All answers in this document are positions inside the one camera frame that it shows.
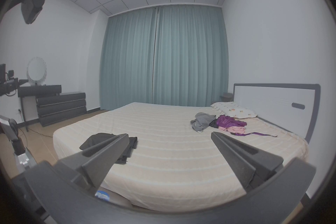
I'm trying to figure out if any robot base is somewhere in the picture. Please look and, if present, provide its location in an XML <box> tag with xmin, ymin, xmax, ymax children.
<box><xmin>10</xmin><ymin>146</ymin><xmax>111</xmax><ymax>202</ymax></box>

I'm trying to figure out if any grey garment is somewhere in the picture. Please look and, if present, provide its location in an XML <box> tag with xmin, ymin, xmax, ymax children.
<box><xmin>190</xmin><ymin>112</ymin><xmax>216</xmax><ymax>134</ymax></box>

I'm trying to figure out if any bed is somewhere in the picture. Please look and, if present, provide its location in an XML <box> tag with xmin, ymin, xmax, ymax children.
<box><xmin>52</xmin><ymin>83</ymin><xmax>321</xmax><ymax>212</ymax></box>

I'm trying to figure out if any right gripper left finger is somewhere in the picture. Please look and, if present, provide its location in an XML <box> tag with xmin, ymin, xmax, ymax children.
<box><xmin>55</xmin><ymin>133</ymin><xmax>130</xmax><ymax>189</ymax></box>

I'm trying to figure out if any purple garment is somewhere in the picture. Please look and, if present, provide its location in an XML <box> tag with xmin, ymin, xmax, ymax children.
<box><xmin>215</xmin><ymin>115</ymin><xmax>278</xmax><ymax>137</ymax></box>

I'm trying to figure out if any blue-green curtain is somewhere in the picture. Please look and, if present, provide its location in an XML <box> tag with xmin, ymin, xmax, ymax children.
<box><xmin>153</xmin><ymin>5</ymin><xmax>229</xmax><ymax>108</ymax></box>
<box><xmin>99</xmin><ymin>6</ymin><xmax>159</xmax><ymax>111</ymax></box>

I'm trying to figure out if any round white mirror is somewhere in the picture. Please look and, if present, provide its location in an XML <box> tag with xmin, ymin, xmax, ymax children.
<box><xmin>27</xmin><ymin>57</ymin><xmax>48</xmax><ymax>86</ymax></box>

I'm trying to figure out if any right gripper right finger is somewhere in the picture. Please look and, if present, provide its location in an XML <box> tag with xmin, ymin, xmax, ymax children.
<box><xmin>211</xmin><ymin>132</ymin><xmax>284</xmax><ymax>190</ymax></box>

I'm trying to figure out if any pink garment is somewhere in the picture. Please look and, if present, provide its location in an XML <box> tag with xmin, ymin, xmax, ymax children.
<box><xmin>219</xmin><ymin>126</ymin><xmax>246</xmax><ymax>134</ymax></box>

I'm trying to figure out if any white printed pillow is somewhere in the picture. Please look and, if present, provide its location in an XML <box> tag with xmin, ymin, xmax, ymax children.
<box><xmin>210</xmin><ymin>102</ymin><xmax>258</xmax><ymax>118</ymax></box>

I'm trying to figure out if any black long-sleeved top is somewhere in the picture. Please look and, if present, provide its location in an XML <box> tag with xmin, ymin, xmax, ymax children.
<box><xmin>79</xmin><ymin>133</ymin><xmax>138</xmax><ymax>165</ymax></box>

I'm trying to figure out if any black chest of drawers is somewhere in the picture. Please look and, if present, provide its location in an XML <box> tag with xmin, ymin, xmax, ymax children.
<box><xmin>35</xmin><ymin>92</ymin><xmax>87</xmax><ymax>127</ymax></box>

